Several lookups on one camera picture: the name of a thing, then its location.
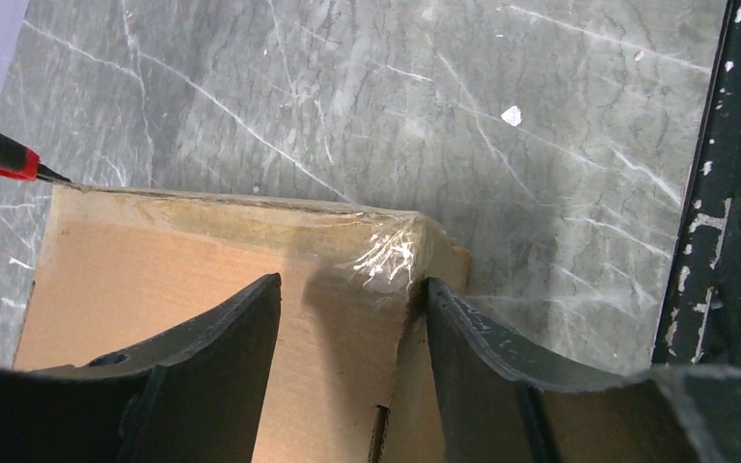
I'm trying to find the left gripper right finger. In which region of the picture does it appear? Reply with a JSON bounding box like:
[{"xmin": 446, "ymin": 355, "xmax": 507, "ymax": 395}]
[{"xmin": 425, "ymin": 278, "xmax": 741, "ymax": 462}]

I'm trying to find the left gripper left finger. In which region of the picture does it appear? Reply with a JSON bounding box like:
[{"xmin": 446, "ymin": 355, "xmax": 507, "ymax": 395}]
[{"xmin": 0, "ymin": 274, "xmax": 281, "ymax": 462}]

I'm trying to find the brown cardboard express box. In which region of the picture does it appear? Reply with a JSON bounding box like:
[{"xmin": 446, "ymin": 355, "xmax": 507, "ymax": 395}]
[{"xmin": 14, "ymin": 186, "xmax": 470, "ymax": 462}]

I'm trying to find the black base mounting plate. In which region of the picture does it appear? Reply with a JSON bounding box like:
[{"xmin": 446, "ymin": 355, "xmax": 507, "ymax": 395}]
[{"xmin": 651, "ymin": 1, "xmax": 741, "ymax": 365}]

